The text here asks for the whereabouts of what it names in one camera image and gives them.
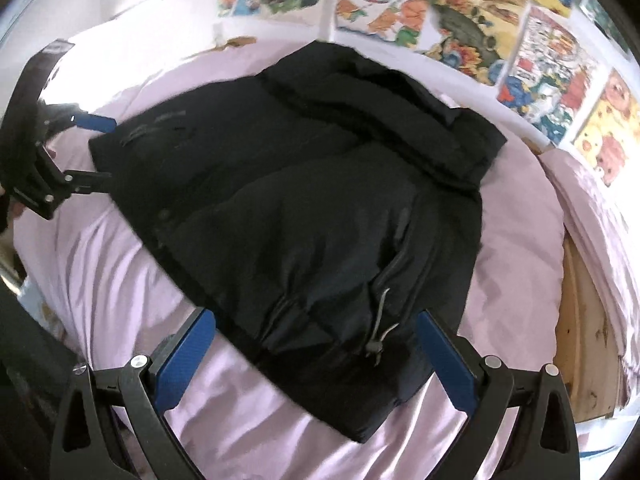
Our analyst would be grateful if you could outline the pink pig poster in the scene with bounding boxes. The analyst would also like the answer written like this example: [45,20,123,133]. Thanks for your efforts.
[573,70,639,186]

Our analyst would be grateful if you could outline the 2024 dragon poster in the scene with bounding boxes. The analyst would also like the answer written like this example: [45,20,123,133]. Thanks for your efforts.
[498,6,597,145]

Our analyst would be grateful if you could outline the wooden bed frame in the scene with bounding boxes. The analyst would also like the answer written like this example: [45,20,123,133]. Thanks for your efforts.
[188,34,629,424]

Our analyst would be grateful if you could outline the black puffer jacket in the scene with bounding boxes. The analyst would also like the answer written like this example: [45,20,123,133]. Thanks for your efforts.
[89,42,506,443]

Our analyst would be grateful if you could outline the yellow black flower poster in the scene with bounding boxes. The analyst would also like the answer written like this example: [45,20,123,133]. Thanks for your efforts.
[425,0,527,86]

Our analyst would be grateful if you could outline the person left hand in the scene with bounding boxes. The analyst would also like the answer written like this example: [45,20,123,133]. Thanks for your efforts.
[0,142,57,233]

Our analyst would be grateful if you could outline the orange fruit poster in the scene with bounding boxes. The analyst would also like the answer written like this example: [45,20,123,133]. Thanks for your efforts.
[334,0,444,51]

